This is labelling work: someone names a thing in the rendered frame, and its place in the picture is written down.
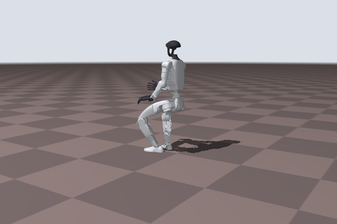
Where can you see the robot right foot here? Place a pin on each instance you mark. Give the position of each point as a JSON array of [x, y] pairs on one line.
[[168, 147]]

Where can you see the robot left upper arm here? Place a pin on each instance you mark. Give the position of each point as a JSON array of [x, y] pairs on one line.
[[166, 66]]

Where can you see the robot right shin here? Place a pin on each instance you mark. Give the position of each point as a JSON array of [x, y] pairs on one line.
[[167, 125]]

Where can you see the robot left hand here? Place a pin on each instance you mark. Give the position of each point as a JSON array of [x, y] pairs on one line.
[[145, 98]]

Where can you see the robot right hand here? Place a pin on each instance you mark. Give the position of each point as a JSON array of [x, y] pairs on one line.
[[154, 85]]

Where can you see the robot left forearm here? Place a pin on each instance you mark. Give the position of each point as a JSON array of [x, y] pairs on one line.
[[157, 91]]

